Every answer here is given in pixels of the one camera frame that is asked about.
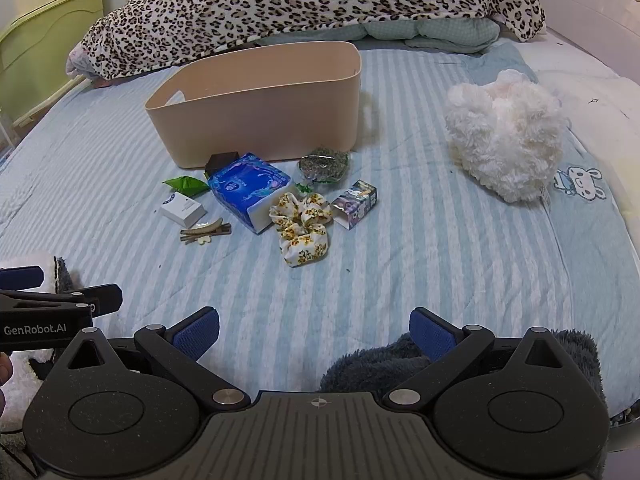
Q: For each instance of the white fluffy plush toy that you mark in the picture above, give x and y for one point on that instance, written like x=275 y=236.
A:
x=505 y=132

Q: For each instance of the person's left hand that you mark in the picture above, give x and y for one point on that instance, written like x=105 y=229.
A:
x=3 y=370

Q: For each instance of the green headboard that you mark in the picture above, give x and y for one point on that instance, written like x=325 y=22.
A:
x=45 y=45

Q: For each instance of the leopard print blanket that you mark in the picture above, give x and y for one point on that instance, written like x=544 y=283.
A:
x=300 y=5

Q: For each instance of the white and black plush toy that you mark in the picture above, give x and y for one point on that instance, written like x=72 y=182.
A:
x=20 y=395

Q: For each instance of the green checked quilt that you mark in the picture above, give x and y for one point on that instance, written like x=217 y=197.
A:
x=430 y=32

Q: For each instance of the pink floral cloth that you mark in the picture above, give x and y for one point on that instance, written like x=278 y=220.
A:
x=80 y=62

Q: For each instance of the small printed purple box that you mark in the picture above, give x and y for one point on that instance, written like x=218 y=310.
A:
x=355 y=202

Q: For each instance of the blue tissue pack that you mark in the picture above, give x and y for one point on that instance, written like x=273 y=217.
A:
x=250 y=187

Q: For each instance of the green folded paper packet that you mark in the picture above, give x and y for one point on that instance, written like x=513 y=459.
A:
x=187 y=185

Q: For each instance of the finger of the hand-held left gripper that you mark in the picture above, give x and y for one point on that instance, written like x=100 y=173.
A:
x=100 y=297
x=20 y=278

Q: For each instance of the beige plastic storage bin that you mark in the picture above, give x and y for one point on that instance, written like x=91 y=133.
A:
x=260 y=110

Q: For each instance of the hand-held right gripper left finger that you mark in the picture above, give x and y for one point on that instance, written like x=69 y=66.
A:
x=196 y=336

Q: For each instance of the clear bag dark contents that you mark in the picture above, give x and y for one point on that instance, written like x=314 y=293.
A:
x=325 y=165

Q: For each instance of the small green paper scrap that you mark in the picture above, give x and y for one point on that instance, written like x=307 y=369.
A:
x=302 y=186

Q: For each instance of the yellow floral scrunchie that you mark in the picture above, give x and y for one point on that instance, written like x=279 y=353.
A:
x=302 y=235

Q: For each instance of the brown flower hair clip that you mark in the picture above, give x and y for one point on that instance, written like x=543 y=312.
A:
x=207 y=235

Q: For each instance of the white duvet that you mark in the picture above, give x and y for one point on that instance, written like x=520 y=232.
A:
x=600 y=125

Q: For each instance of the small black box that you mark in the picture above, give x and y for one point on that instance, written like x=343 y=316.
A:
x=222 y=162

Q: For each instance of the small white box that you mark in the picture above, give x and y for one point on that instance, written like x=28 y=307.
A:
x=182 y=210

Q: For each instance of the blue striped bed sheet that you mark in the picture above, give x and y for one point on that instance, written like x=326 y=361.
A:
x=425 y=260

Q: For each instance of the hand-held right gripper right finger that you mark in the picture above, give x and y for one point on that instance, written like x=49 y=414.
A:
x=433 y=336

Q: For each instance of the dark grey fluffy cloth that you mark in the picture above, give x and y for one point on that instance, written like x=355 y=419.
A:
x=365 y=365

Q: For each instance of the beige hair clip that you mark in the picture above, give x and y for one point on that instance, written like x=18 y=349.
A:
x=210 y=225

